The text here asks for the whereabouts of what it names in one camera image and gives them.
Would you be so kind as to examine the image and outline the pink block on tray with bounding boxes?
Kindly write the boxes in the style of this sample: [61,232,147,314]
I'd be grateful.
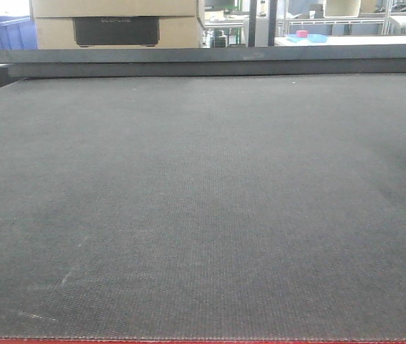
[296,29,309,39]

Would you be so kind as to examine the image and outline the blue bin far left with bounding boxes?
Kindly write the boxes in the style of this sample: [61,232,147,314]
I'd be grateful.
[0,16,37,51]

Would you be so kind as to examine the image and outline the white table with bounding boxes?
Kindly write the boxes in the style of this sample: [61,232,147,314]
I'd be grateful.
[275,36,406,47]

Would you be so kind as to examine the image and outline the lower cardboard box black label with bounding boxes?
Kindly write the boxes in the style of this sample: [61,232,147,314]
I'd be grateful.
[34,16,203,50]

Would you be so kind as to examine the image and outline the light blue flat tray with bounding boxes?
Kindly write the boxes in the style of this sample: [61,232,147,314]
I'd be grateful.
[286,34,328,44]

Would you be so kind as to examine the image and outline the white plastic tub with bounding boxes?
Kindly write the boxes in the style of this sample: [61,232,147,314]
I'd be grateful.
[323,0,362,19]

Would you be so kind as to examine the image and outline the upper cardboard box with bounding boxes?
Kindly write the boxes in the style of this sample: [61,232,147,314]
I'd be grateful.
[31,0,205,18]

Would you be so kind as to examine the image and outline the black conveyor side rail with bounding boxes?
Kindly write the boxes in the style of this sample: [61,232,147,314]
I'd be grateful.
[0,44,406,79]

